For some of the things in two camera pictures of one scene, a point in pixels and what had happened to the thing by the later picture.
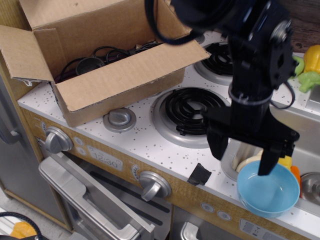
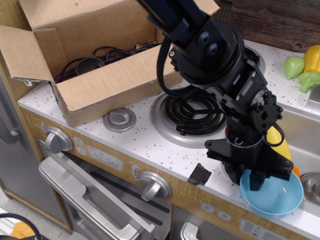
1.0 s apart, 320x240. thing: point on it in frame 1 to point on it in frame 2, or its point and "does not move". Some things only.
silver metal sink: [306, 157] does not move
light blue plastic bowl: [269, 195] does not move
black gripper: [252, 123] to [244, 148]
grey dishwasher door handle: [189, 231] does not move
